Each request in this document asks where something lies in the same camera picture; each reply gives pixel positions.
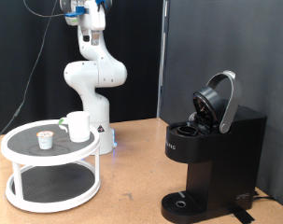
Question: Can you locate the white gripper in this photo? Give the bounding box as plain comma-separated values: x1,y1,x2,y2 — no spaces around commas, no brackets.
79,0,107,46

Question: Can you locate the white mug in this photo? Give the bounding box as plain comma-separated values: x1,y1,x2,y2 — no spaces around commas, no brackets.
58,110,92,144

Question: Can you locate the orange rimmed coffee pod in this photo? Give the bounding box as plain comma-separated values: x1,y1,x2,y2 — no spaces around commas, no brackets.
35,130,55,150

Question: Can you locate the black Keurig coffee machine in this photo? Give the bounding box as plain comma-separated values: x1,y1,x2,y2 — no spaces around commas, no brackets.
161,70,268,224

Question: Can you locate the black curtain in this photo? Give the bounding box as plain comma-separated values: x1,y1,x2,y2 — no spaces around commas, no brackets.
0,0,163,134

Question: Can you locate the grey backdrop panel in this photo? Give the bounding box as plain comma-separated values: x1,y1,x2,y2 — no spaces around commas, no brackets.
159,0,283,211

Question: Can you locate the white two tier turntable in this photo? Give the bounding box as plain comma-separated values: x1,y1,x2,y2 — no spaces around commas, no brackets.
0,119,102,214

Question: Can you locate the black tape strip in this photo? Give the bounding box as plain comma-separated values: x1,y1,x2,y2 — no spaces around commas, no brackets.
231,206,256,224

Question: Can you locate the wrist camera on blue mount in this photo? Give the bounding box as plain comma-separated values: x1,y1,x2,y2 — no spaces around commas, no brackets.
64,6,87,26

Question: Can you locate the black camera cable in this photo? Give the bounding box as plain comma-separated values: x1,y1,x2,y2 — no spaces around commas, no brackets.
0,0,69,147

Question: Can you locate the black power cord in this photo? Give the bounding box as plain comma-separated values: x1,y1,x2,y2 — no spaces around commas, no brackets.
252,190,276,202

